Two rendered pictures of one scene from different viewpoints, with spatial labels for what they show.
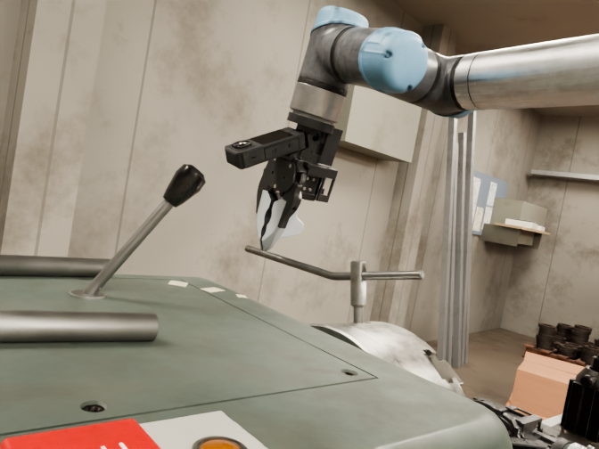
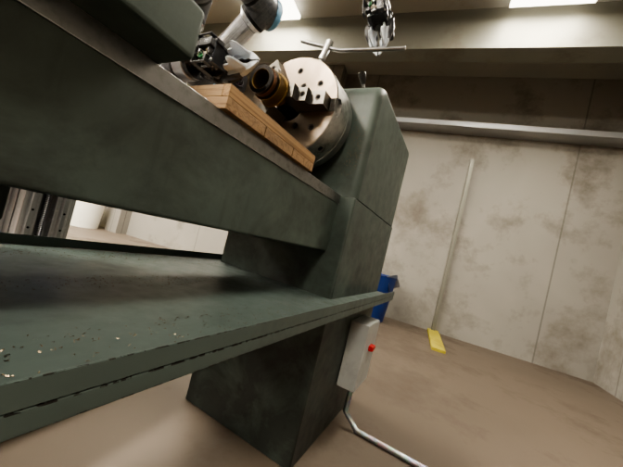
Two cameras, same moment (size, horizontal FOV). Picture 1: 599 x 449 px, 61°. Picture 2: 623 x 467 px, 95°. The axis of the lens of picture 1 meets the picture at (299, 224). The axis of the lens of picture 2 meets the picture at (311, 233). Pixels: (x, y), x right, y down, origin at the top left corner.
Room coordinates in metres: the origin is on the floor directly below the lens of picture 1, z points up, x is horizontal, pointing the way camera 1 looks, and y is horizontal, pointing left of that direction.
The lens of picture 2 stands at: (1.56, -0.33, 0.70)
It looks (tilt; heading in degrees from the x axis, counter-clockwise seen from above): 2 degrees up; 159
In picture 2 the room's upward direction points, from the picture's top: 14 degrees clockwise
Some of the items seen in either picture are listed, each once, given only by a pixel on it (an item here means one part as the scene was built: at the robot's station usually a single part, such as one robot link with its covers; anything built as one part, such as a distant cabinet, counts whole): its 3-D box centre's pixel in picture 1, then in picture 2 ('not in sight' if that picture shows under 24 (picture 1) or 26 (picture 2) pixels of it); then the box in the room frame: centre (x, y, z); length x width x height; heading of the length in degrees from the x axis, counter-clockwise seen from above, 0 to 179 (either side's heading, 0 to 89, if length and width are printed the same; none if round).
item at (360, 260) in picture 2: not in sight; (302, 301); (0.40, 0.16, 0.43); 0.60 x 0.48 x 0.86; 131
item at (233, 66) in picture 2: not in sight; (236, 63); (0.85, -0.33, 1.06); 0.09 x 0.06 x 0.03; 39
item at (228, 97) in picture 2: not in sight; (217, 134); (0.86, -0.34, 0.89); 0.36 x 0.30 x 0.04; 41
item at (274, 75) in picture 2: not in sight; (270, 87); (0.77, -0.24, 1.08); 0.09 x 0.09 x 0.09; 43
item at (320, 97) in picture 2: not in sight; (311, 100); (0.79, -0.12, 1.08); 0.12 x 0.11 x 0.05; 41
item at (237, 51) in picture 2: not in sight; (240, 50); (0.85, -0.33, 1.09); 0.09 x 0.06 x 0.03; 39
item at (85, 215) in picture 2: not in sight; (86, 207); (-4.56, -2.17, 0.34); 0.57 x 0.56 x 0.68; 138
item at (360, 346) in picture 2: not in sight; (396, 391); (0.70, 0.51, 0.22); 0.42 x 0.18 x 0.44; 41
